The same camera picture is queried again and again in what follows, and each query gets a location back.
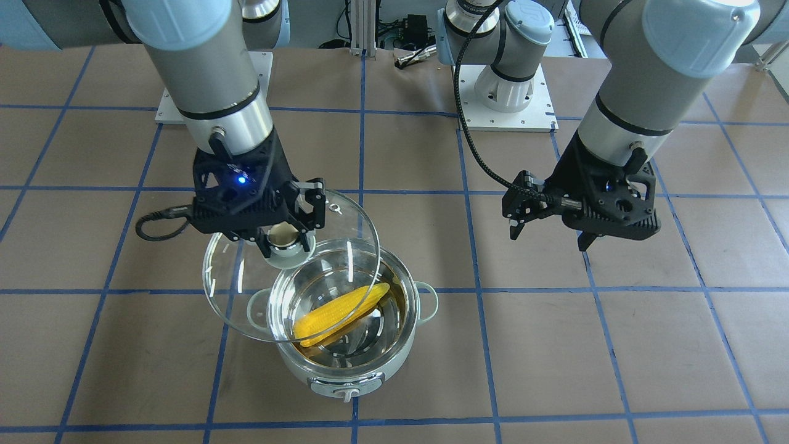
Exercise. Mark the yellow corn cob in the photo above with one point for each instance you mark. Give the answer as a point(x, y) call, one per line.
point(324, 321)

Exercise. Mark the lid-side gripper finger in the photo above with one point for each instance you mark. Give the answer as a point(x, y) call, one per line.
point(258, 236)
point(305, 204)

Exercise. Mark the glass pot lid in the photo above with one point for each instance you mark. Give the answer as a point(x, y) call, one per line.
point(234, 270)

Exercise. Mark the black lid-side gripper body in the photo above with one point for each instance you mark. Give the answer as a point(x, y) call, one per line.
point(279, 165)

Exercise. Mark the pale green cooking pot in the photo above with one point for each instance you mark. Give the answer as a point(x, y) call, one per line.
point(359, 358)

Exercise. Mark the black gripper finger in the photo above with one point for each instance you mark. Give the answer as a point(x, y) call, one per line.
point(519, 208)
point(587, 238)

